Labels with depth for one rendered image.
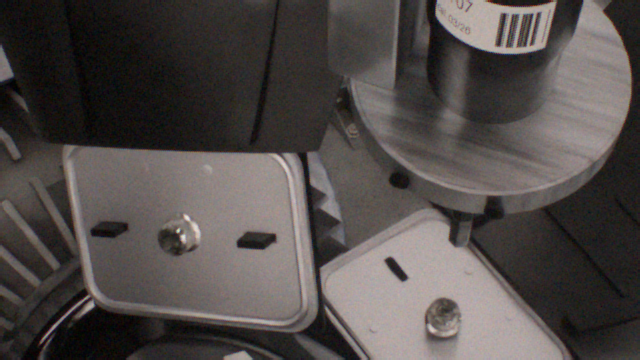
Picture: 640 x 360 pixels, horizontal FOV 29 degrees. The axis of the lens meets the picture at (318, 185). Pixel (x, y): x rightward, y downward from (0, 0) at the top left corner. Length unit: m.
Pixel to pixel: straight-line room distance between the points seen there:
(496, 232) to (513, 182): 0.18
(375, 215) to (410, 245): 1.34
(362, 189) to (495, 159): 1.53
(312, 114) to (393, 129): 0.07
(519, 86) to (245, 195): 0.13
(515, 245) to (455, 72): 0.19
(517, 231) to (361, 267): 0.06
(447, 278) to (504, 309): 0.02
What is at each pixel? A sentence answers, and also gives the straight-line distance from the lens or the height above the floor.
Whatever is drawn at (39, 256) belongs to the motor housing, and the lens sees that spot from 0.51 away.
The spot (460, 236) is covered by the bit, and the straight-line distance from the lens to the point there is 0.39.
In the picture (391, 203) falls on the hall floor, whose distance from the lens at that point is 1.83.
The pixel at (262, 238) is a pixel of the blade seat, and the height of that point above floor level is 1.27.
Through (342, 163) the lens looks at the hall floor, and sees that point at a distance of 1.86.
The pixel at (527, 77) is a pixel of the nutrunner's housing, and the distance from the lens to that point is 0.29.
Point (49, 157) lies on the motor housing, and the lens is 0.52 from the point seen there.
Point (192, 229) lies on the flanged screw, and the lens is 0.41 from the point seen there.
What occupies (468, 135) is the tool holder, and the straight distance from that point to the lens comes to 0.30.
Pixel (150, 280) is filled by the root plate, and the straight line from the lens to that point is 0.43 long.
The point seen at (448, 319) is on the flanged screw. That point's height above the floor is 1.20.
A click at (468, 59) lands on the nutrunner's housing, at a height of 1.38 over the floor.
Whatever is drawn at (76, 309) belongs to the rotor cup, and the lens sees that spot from 0.46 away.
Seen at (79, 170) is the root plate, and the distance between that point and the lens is 0.43.
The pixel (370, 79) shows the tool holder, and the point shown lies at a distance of 0.31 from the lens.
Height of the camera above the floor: 1.62
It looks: 62 degrees down
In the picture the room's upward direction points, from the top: 2 degrees counter-clockwise
